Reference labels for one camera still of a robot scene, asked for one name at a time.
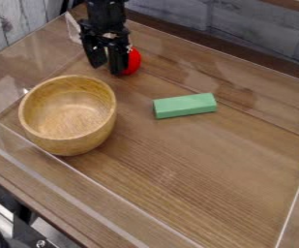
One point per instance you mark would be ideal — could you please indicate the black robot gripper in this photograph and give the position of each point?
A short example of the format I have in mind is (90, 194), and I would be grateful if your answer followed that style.
(104, 30)

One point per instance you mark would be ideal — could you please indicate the black metal table bracket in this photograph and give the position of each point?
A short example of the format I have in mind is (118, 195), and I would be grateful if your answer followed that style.
(29, 235)

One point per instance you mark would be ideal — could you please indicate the clear acrylic tray enclosure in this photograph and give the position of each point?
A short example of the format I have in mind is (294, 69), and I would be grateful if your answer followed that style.
(200, 181)

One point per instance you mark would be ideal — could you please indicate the wooden bowl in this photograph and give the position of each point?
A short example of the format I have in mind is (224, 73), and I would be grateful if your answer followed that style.
(68, 114)

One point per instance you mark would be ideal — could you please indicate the red felt strawberry fruit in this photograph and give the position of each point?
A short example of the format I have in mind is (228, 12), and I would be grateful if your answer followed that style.
(134, 62)

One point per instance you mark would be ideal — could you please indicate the green rectangular block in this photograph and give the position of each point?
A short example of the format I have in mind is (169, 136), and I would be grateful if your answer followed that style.
(185, 105)

